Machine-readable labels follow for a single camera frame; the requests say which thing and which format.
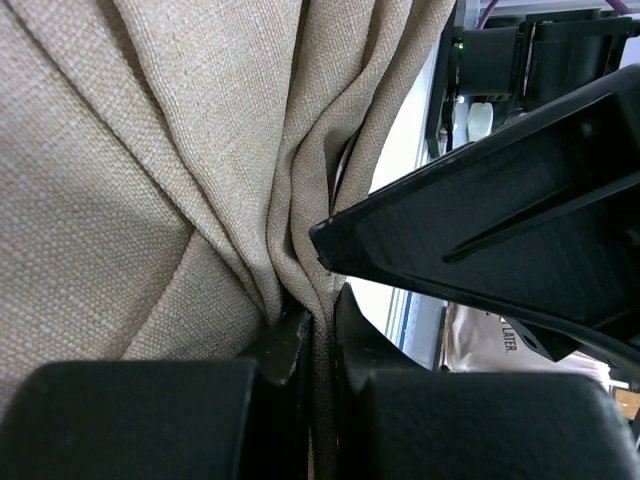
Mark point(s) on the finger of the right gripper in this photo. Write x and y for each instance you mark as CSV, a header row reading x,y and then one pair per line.
x,y
538,222

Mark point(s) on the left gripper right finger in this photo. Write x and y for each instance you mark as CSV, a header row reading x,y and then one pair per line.
x,y
398,420

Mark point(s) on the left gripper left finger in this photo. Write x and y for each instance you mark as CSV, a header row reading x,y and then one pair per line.
x,y
242,418

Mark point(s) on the beige cloth napkin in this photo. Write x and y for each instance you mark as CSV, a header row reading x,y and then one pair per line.
x,y
162,163

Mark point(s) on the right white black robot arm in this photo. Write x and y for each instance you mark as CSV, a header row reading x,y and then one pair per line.
x,y
533,64

